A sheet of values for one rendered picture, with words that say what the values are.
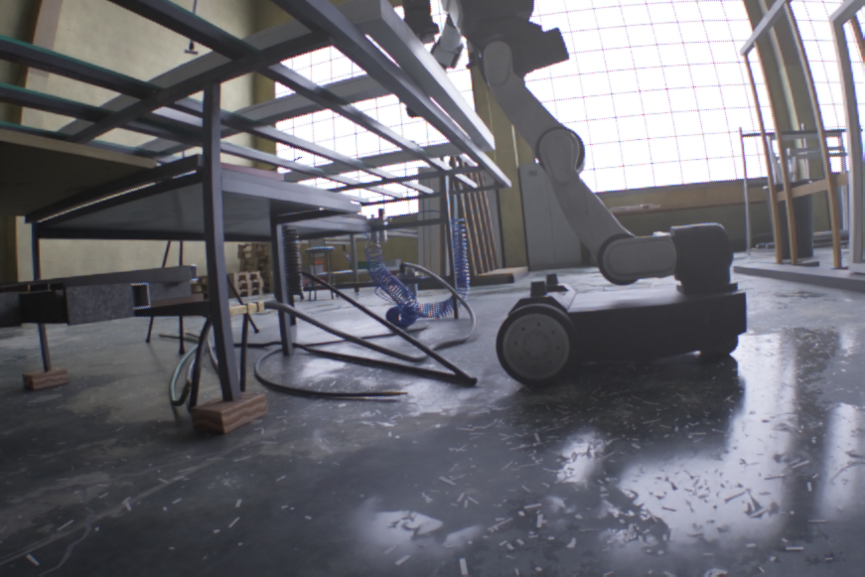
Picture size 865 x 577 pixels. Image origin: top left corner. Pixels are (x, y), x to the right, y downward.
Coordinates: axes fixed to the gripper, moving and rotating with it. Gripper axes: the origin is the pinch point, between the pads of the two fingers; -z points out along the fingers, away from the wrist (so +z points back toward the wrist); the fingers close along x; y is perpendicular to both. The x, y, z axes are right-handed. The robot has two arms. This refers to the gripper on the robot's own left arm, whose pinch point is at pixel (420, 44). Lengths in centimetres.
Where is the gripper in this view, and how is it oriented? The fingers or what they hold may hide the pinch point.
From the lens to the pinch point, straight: 143.4
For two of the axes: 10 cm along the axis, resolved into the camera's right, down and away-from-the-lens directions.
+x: 9.5, -0.9, -2.9
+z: -0.9, -10.0, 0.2
